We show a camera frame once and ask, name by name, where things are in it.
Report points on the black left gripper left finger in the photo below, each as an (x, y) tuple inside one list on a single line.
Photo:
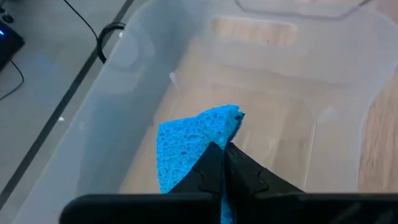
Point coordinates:
[(206, 177)]

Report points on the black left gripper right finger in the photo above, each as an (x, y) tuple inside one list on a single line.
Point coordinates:
[(245, 177)]

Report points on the blue scrub sponge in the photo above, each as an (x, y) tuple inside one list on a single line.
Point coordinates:
[(186, 140)]

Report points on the translucent plastic storage bin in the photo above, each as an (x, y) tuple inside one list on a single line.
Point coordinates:
[(280, 93)]

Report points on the clear hard plastic bin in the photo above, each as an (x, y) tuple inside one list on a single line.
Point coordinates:
[(295, 7)]

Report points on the black computer tower blue lights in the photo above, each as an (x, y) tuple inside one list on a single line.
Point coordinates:
[(9, 43)]

